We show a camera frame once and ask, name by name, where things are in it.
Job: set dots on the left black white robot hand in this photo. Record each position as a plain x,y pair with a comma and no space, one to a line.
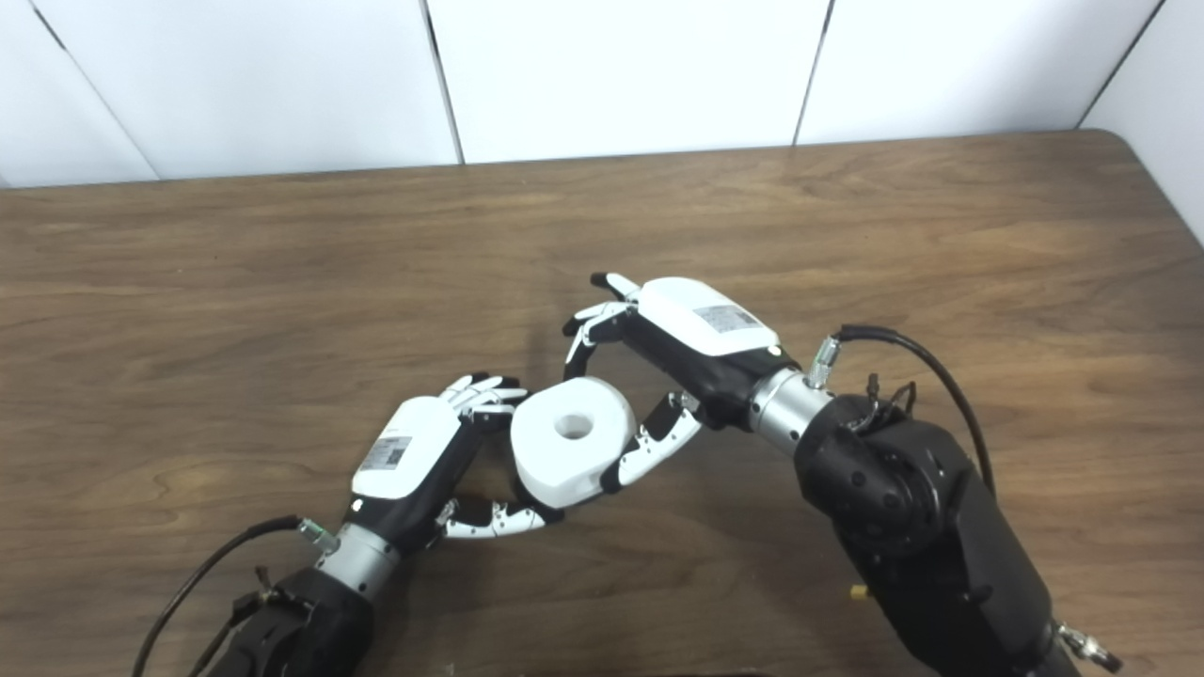
409,461

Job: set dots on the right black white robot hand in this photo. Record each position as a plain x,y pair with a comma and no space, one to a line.
705,348

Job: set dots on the round white piece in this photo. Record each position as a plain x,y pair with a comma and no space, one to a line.
569,437

